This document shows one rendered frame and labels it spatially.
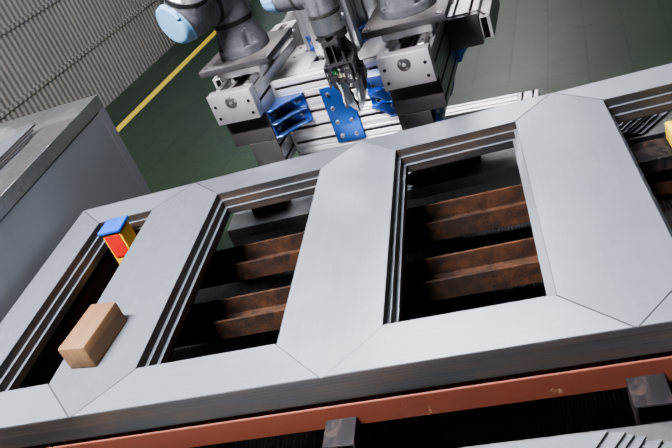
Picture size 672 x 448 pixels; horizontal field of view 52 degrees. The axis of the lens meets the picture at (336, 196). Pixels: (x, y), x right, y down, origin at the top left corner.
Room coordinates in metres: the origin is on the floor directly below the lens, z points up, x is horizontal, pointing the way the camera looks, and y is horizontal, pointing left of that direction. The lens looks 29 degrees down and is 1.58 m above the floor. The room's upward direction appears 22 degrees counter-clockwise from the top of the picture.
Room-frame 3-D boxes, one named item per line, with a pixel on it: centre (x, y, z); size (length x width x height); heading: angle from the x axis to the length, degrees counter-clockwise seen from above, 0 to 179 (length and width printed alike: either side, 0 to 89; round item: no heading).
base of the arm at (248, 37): (2.00, 0.09, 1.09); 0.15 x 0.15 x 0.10
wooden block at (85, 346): (1.09, 0.51, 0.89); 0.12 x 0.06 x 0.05; 155
